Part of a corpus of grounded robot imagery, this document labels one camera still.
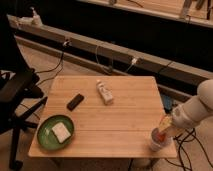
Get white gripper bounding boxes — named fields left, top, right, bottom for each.
left=158, top=105, right=191, bottom=137

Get orange red pepper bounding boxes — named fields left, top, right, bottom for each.
left=157, top=133, right=167, bottom=142

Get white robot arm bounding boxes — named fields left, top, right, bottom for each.
left=158, top=79, right=213, bottom=137

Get wooden table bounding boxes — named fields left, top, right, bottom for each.
left=29, top=76, right=177, bottom=158

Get white tube bottle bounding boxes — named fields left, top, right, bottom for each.
left=96, top=80, right=113, bottom=105

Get black rectangular remote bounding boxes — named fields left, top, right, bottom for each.
left=67, top=94, right=84, bottom=111

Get white sponge block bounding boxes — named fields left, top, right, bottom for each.
left=52, top=122, right=71, bottom=143

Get green plate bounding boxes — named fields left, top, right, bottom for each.
left=37, top=115, right=74, bottom=150

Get black office chair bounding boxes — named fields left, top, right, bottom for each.
left=0, top=12, right=47, bottom=171

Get long wooden beam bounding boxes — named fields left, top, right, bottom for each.
left=8, top=15, right=213, bottom=85

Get white spray bottle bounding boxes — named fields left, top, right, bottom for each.
left=19, top=7, right=43, bottom=27

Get black floor cables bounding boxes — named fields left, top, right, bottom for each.
left=163, top=96, right=213, bottom=171

